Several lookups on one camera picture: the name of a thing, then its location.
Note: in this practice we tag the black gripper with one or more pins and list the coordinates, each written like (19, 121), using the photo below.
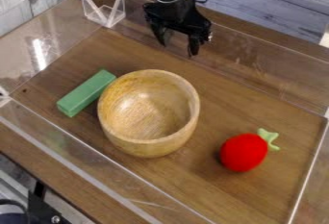
(180, 17)

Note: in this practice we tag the red plush strawberry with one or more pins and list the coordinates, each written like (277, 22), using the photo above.
(243, 151)

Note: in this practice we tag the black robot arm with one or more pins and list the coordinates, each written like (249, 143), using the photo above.
(171, 16)

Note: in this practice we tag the wooden bowl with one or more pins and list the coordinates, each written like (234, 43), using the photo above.
(148, 110)

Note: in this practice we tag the green rectangular block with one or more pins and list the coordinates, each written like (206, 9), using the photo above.
(85, 93)

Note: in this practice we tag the black table clamp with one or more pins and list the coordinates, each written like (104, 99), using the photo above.
(41, 212)

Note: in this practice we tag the clear acrylic corner bracket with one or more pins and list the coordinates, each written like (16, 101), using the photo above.
(104, 15)

